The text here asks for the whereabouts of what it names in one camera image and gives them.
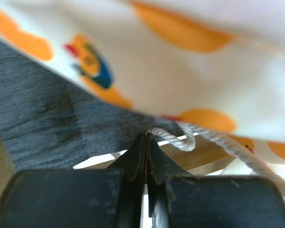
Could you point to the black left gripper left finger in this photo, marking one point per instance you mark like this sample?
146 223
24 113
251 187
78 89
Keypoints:
83 198

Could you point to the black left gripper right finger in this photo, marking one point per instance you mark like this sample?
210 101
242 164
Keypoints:
178 199

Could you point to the wooden pet bed frame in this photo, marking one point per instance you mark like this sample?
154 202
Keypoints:
206 158

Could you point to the grey bed base fabric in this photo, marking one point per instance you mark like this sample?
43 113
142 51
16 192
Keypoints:
47 122

